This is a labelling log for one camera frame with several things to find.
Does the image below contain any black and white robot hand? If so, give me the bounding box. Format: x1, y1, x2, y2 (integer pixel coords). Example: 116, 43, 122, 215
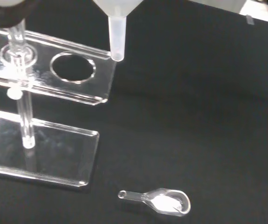
0, 0, 27, 29

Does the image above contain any black cloth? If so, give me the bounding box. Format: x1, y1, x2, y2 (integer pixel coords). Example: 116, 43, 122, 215
0, 0, 268, 224

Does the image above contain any clear funnel stand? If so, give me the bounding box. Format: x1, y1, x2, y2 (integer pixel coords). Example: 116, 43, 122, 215
0, 22, 118, 189

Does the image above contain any glass weighing funnel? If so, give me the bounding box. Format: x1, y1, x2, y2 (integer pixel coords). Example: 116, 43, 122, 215
117, 188, 192, 217

